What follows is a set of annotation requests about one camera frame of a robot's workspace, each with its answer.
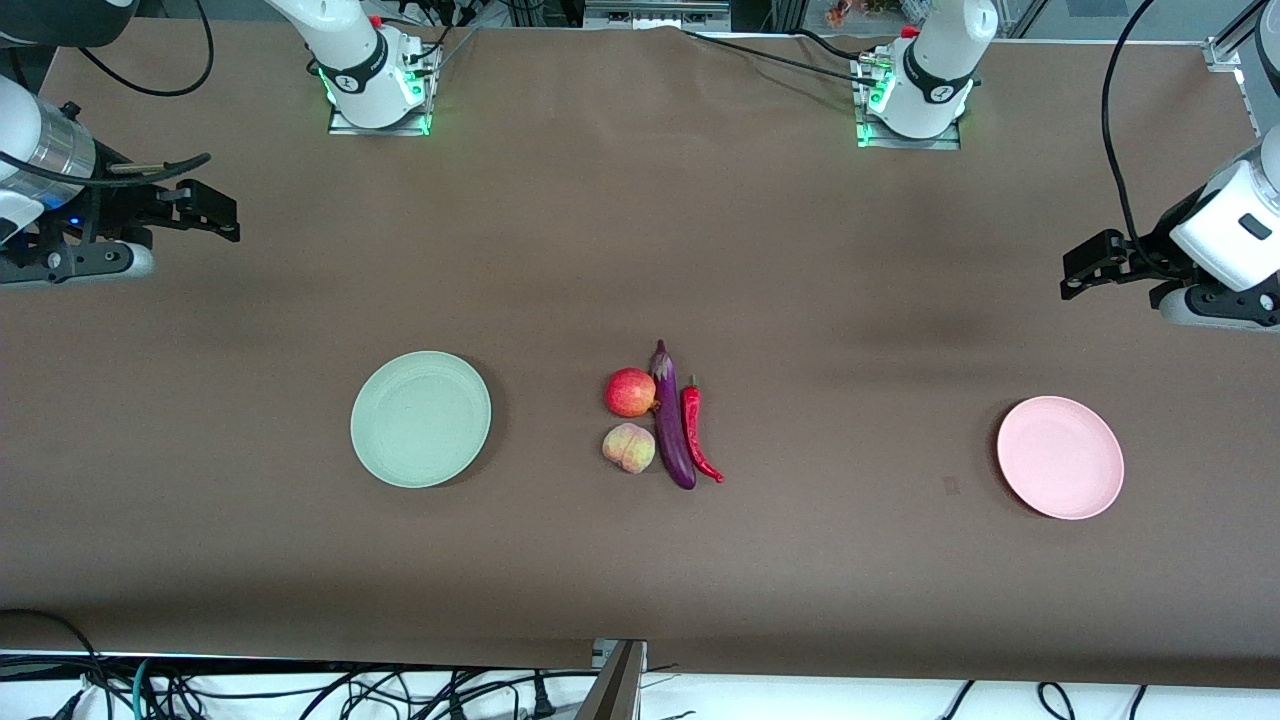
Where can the black power plug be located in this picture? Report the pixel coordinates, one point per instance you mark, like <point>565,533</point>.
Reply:
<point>540,700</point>

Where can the red chili pepper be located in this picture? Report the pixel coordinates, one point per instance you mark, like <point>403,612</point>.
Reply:
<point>691,415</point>

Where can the aluminium profile post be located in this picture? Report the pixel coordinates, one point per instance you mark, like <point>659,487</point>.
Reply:
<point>615,690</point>

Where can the pink plate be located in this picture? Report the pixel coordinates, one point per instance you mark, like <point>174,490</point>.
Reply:
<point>1060,458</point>

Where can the grey device box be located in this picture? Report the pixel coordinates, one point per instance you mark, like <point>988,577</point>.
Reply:
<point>655,14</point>

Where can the red apple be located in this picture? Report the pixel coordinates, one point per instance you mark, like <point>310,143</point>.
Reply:
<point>630,392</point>

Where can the yellow pink peach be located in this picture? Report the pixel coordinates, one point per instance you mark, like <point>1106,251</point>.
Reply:
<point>628,448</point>

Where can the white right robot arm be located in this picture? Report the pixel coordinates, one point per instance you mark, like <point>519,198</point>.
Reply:
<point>360,60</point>

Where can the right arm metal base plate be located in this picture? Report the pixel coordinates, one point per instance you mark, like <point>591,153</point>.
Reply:
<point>400,128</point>

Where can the aluminium table frame rail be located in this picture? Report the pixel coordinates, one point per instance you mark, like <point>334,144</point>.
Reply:
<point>1225,50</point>

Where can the colourful toy pile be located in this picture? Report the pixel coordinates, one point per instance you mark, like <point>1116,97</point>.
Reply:
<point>860,10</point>

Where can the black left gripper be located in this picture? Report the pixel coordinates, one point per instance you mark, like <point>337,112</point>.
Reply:
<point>1146,251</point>

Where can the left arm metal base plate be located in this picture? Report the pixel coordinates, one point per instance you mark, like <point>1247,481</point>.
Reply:
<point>900,143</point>

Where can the long purple eggplant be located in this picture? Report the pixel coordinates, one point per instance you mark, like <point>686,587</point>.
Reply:
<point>673,430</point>

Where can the pale green plate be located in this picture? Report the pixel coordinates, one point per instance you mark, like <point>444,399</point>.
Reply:
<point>420,420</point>

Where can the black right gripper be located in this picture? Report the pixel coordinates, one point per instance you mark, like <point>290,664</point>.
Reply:
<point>112,205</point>

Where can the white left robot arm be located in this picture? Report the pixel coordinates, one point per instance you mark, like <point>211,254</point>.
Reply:
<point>940,60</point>

